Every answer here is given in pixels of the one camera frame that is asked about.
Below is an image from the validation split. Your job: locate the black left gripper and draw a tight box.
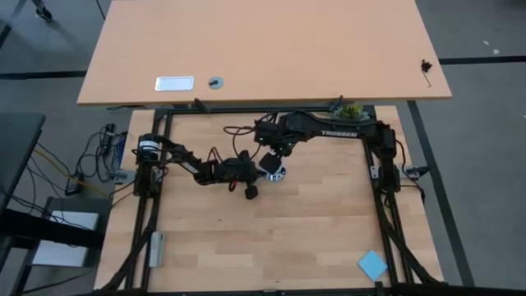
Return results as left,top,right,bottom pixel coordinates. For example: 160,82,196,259
219,150,266,201

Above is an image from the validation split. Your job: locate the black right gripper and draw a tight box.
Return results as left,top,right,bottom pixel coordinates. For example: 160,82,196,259
254,114,301,160

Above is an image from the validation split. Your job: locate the chrome lamp socket base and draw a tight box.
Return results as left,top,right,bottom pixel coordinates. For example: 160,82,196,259
265,167,288,183

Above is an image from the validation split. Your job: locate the small potted green plant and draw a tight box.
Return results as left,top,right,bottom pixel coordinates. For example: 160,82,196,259
330,103,371,123

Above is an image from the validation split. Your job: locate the large light wood desk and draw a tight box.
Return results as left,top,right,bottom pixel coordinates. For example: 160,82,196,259
76,0,453,107

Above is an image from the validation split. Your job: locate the silver rectangular desk plate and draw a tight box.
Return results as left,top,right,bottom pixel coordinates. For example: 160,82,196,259
154,76,196,92

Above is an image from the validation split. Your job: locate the grey rectangular box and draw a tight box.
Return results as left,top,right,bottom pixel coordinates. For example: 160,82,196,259
148,230,166,269

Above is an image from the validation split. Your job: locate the silver table clamp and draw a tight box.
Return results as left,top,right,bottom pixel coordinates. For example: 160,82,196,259
396,164,431,180
105,169,136,184

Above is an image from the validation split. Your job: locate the light blue square pad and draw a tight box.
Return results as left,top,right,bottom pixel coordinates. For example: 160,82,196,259
357,249,389,283

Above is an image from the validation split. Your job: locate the black power strip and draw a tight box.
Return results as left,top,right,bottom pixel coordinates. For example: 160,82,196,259
101,122,118,155

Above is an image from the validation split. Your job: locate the small black tool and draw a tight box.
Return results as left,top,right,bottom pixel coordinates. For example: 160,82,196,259
419,58,433,89

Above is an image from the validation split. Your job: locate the black power adapter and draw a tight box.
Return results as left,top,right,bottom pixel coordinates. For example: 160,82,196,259
64,174,85,197

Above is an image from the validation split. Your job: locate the white flat box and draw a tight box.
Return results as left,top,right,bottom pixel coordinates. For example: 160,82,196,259
31,210,100,268

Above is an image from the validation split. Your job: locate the black side table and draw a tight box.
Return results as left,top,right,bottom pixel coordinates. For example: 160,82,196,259
0,113,46,215

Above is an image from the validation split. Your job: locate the person's foot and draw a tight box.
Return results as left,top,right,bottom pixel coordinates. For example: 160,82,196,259
30,0,54,22

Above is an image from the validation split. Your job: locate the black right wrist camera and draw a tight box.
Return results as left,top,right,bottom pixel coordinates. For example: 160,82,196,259
258,151,284,175

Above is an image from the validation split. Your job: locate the looped left gripper cable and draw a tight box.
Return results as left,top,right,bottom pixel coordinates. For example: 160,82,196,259
223,124,264,164

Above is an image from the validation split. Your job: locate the black aluminium table frame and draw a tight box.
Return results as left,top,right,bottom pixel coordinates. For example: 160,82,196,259
92,104,526,296

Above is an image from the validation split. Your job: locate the yellow floor cable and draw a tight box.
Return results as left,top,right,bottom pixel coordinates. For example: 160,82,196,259
32,148,110,198

